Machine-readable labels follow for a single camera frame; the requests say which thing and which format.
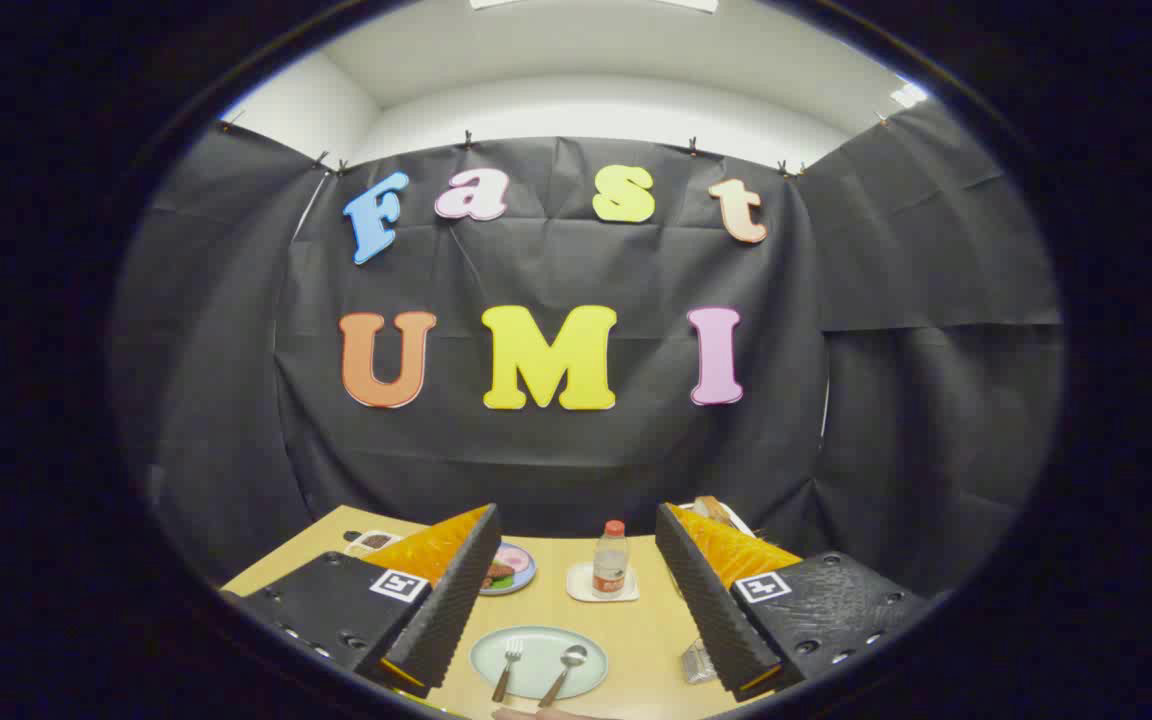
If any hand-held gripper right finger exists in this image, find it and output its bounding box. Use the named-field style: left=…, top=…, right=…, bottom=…
left=655, top=502, right=937, bottom=701

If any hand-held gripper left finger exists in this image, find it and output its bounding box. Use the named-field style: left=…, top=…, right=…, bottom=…
left=221, top=503, right=502, bottom=699

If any fork with brown handle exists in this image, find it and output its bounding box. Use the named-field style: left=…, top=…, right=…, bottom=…
left=492, top=640, right=524, bottom=704

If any spoon with brown handle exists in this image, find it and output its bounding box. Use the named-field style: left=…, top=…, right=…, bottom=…
left=538, top=645, right=589, bottom=709

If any blue food plate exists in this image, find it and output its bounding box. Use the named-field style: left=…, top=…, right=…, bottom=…
left=479, top=541, right=537, bottom=597

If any white toaster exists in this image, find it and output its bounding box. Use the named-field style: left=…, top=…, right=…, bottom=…
left=681, top=500, right=759, bottom=537

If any light green plate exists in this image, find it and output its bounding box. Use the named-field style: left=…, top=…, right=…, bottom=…
left=469, top=626, right=609, bottom=701

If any clear water bottle red cap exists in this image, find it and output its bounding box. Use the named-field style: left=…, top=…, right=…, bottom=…
left=592, top=520, right=630, bottom=599

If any white square coaster tray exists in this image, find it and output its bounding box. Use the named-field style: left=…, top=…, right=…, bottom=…
left=566, top=561, right=640, bottom=604

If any metal wire basket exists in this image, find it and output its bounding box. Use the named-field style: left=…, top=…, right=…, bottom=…
left=681, top=640, right=722, bottom=686

